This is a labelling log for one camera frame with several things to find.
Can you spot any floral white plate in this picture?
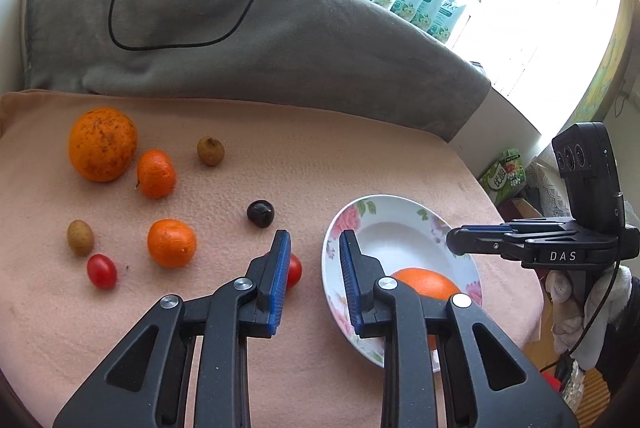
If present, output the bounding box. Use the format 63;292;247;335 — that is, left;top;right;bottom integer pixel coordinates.
321;194;483;367

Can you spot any cherry tomato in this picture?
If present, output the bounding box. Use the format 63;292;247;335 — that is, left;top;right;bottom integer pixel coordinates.
286;254;303;289
87;254;118;291

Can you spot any smooth orange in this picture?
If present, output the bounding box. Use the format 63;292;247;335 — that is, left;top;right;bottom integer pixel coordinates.
390;267;462;351

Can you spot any pink blanket table cover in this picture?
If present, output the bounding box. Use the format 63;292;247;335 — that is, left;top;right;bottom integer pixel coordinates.
0;88;547;428

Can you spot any right black camera box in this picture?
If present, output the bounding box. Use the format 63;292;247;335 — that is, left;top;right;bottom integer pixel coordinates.
551;122;625;234

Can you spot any dark cherry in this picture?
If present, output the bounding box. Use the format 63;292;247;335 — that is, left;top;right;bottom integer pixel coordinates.
246;200;276;229

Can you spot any white gloved right hand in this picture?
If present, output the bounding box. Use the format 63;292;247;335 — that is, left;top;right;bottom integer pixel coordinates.
544;266;632;370

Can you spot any brown longan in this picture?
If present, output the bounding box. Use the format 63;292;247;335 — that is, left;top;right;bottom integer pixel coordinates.
196;136;226;167
66;219;94;257

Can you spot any large speckled orange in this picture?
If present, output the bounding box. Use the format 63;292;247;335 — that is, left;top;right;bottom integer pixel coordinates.
68;107;138;183

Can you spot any green carton box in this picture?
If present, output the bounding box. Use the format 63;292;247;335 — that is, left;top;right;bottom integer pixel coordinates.
478;149;526;205

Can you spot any mandarin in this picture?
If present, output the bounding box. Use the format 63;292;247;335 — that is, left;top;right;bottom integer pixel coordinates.
137;150;177;200
146;219;198;269

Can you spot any grey blanket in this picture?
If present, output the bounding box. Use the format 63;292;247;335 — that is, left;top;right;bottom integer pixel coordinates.
26;0;490;140

